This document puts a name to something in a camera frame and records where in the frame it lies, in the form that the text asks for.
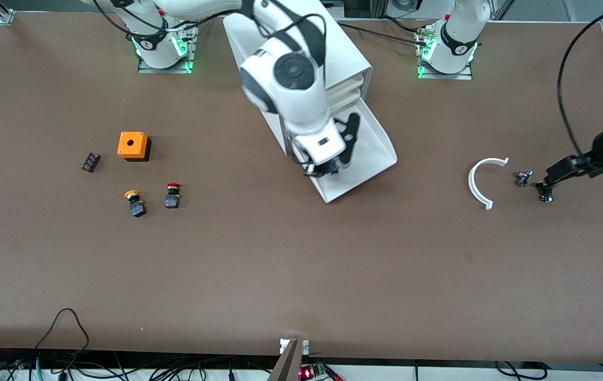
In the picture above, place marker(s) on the white curved plastic bracket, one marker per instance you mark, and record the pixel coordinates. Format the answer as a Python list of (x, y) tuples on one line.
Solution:
[(472, 185)]

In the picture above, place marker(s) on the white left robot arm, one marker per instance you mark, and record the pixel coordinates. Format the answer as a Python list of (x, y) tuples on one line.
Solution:
[(457, 37)]

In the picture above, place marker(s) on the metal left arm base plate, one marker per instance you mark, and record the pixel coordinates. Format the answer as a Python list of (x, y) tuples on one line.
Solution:
[(439, 76)]

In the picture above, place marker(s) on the red-headed push button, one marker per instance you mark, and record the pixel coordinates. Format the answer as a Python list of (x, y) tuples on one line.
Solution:
[(172, 198)]

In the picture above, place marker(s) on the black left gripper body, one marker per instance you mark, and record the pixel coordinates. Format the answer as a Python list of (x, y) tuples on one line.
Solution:
[(602, 146)]

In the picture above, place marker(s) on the small black contact block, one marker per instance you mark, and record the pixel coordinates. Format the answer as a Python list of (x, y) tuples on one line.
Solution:
[(91, 162)]

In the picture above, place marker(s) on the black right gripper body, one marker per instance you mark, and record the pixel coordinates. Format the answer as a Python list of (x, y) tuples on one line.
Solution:
[(327, 169)]

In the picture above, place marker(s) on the black-headed push button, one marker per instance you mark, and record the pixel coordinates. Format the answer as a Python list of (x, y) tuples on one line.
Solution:
[(547, 198)]

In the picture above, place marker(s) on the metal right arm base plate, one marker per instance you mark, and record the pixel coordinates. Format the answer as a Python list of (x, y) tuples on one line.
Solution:
[(164, 70)]

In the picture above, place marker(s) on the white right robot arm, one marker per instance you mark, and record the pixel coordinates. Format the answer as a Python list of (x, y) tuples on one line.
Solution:
[(301, 100)]

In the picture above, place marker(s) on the orange box with hole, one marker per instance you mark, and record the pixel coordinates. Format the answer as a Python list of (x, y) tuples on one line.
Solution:
[(132, 143)]

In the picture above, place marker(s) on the small metal mounting bracket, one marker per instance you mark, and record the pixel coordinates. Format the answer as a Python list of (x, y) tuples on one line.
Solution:
[(305, 346)]

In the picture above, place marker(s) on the small silver metal part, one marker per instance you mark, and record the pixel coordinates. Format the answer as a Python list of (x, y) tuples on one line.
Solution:
[(523, 179)]

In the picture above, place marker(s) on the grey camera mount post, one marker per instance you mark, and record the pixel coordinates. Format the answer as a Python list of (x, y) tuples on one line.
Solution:
[(286, 368)]

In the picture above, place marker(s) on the yellow-headed push button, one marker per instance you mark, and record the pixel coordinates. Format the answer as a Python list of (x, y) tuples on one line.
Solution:
[(136, 206)]

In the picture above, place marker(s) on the circuit board with red LED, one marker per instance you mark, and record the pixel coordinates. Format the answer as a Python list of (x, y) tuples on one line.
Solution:
[(314, 371)]

